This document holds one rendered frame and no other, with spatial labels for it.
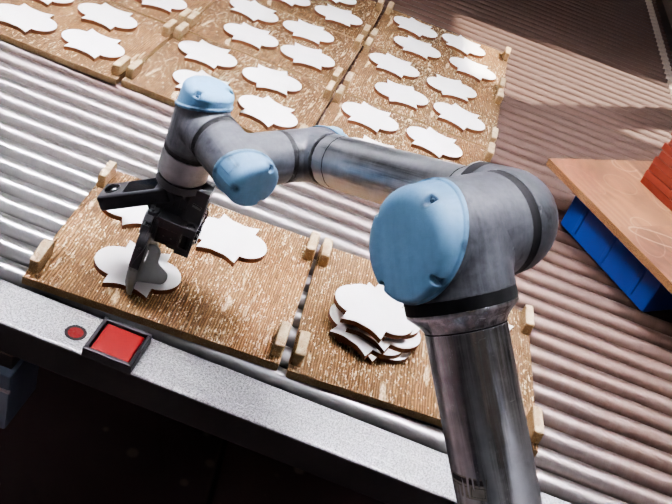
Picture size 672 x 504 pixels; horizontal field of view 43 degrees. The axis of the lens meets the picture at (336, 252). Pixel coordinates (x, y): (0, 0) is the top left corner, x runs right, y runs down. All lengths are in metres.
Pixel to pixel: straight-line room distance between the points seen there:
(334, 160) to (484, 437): 0.45
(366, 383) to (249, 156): 0.43
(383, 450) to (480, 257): 0.54
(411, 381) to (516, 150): 1.03
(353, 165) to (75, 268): 0.51
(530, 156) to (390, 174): 1.24
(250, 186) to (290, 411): 0.36
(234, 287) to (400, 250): 0.63
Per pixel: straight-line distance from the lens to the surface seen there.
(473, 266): 0.83
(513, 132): 2.37
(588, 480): 1.45
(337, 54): 2.37
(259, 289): 1.45
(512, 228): 0.87
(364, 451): 1.29
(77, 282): 1.38
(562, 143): 2.44
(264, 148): 1.16
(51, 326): 1.34
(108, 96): 1.91
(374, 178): 1.09
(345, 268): 1.56
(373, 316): 1.39
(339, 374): 1.35
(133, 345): 1.31
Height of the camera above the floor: 1.84
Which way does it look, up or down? 35 degrees down
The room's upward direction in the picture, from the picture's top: 21 degrees clockwise
